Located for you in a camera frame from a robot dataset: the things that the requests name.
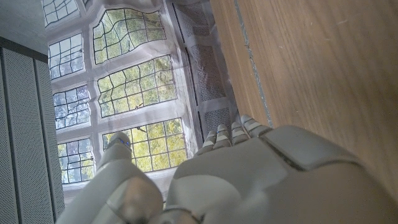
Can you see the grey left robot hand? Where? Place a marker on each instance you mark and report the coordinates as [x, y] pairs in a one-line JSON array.
[[248, 180]]

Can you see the grey tape outline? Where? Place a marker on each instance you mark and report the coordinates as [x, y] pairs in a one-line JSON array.
[[252, 62]]

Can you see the printed window backdrop cloth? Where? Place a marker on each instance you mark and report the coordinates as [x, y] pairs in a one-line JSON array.
[[136, 87]]

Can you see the white square pillar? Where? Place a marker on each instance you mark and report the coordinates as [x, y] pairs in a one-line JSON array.
[[18, 18]]

